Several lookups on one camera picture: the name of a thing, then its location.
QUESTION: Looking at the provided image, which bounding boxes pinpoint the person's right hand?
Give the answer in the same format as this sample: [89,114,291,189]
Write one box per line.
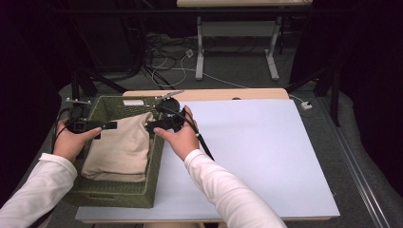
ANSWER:
[153,104,202,162]

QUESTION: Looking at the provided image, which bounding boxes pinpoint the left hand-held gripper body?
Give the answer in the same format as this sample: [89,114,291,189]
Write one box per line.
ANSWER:
[65,98,104,135]

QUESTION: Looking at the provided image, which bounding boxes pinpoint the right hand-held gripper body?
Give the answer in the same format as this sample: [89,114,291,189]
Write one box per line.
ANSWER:
[154,89,188,134]

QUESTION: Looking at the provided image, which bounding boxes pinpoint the black floor cables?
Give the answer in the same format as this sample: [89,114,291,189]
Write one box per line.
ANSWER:
[126,18,198,89]

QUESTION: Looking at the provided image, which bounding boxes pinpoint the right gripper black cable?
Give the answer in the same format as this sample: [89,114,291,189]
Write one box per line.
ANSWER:
[155,104,216,162]

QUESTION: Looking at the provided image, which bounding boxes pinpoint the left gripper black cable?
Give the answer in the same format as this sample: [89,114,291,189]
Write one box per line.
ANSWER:
[50,106,73,154]

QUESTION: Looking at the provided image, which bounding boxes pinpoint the wooden table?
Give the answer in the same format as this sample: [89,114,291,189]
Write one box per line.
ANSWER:
[80,87,332,224]

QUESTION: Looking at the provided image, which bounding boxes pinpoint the beige sweater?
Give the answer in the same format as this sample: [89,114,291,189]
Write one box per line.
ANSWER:
[80,111,156,183]

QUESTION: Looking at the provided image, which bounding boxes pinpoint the white plug with cable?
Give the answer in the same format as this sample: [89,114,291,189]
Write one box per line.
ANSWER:
[288,93,314,111]

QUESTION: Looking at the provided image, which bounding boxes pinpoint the white board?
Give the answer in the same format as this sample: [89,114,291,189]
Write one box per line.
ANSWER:
[74,98,341,222]

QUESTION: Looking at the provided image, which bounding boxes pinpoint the black metal stand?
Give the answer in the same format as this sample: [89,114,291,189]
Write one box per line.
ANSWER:
[69,67,127,103]
[284,65,341,127]

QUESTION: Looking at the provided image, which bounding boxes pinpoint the metal floor rail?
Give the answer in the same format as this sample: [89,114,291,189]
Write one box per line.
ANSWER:
[317,96,393,228]

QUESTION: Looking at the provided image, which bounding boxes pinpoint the person's left hand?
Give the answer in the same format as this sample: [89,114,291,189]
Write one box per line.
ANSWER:
[52,118,103,164]

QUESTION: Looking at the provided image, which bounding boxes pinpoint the white floor cable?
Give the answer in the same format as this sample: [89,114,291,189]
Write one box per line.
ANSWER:
[148,51,248,89]

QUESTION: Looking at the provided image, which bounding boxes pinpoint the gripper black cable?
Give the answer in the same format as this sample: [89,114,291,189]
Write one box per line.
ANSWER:
[155,104,216,162]
[50,106,73,154]

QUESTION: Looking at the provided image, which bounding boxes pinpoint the green woven basket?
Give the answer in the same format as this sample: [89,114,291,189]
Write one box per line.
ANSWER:
[65,95,166,209]

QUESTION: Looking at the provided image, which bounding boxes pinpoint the desk with white legs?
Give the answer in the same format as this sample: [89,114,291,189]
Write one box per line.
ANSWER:
[176,0,313,82]

